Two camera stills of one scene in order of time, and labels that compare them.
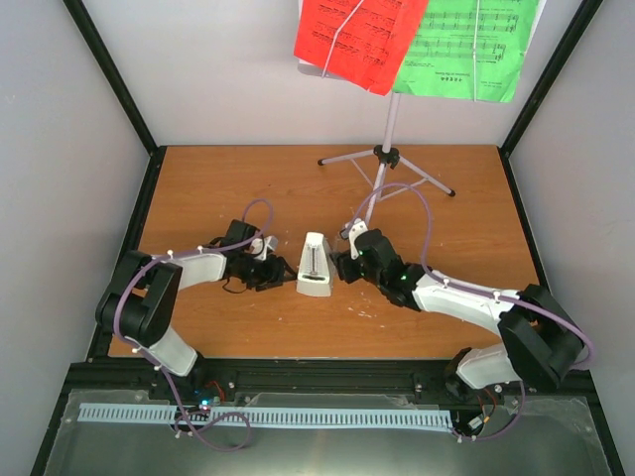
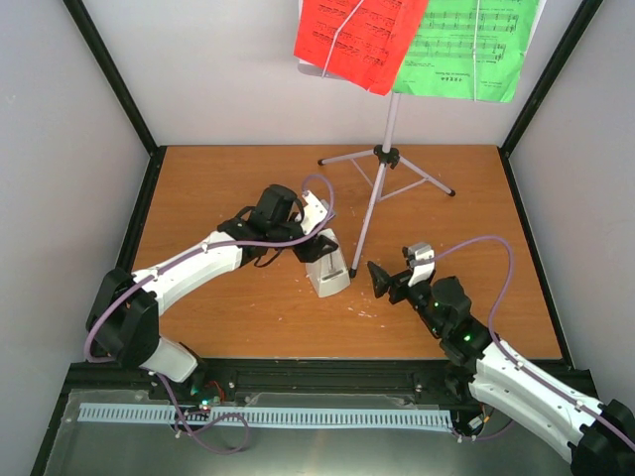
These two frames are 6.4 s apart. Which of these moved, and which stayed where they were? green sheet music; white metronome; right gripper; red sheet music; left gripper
Moved: white metronome; right gripper; left gripper
Stayed: green sheet music; red sheet music
